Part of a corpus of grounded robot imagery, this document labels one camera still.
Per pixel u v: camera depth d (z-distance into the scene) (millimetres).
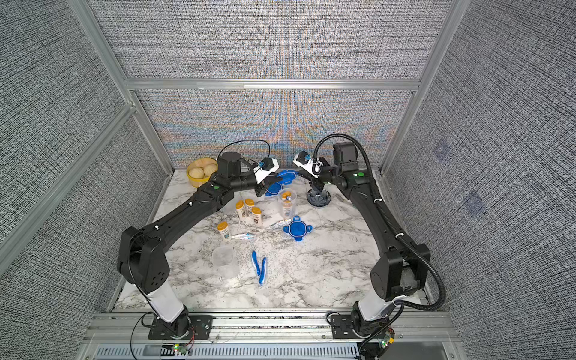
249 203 929
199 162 1170
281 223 975
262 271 855
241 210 938
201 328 732
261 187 699
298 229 975
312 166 653
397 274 431
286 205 923
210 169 1133
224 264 868
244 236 941
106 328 747
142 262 454
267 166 650
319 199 1062
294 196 941
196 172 1119
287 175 751
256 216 924
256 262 875
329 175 660
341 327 732
